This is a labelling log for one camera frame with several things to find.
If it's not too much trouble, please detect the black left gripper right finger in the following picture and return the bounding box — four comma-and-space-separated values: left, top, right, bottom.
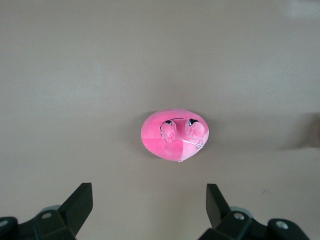
198, 183, 311, 240

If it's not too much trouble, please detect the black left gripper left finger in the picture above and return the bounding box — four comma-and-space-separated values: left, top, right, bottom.
0, 182, 94, 240

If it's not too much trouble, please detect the big pink round plush toy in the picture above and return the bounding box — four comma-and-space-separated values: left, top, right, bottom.
140, 108, 210, 163

